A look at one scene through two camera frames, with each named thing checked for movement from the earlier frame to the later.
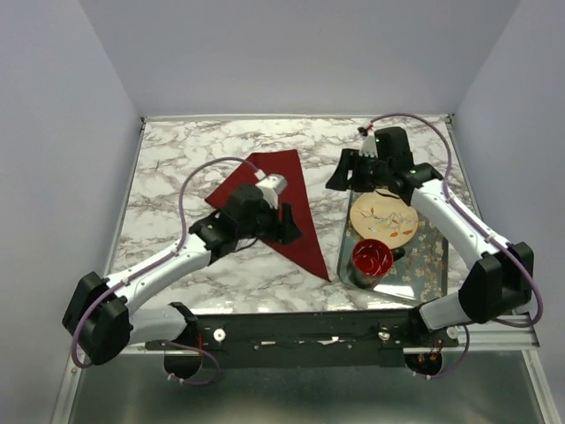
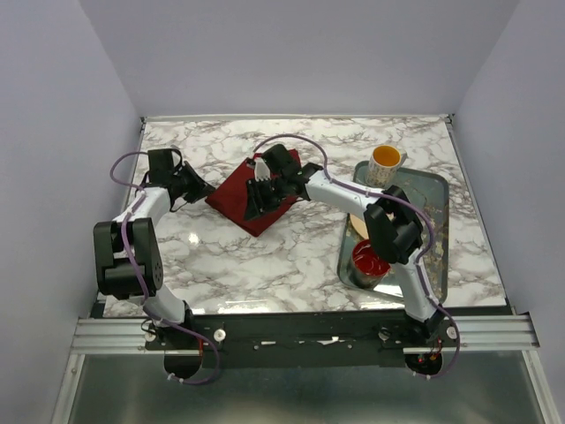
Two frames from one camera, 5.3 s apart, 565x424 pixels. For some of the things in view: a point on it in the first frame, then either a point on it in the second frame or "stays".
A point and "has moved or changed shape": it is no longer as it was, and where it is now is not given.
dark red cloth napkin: [305, 250] has moved or changed shape
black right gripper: [350, 160] to [255, 204]
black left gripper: [282, 231] to [200, 186]
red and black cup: [372, 260] stays
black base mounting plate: [316, 339] stays
